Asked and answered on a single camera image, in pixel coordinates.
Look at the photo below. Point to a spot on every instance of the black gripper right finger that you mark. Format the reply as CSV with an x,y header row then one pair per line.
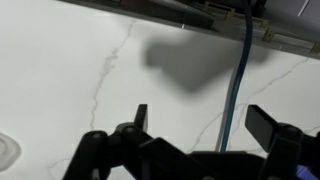
x,y
261,126

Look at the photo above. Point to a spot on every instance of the clear plastic bowl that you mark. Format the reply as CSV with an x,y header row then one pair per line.
x,y
9,151

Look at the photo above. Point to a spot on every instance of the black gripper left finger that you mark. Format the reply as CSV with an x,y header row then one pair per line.
x,y
141,117

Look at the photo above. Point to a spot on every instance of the grey drawer cabinet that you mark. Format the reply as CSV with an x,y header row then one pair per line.
x,y
277,25

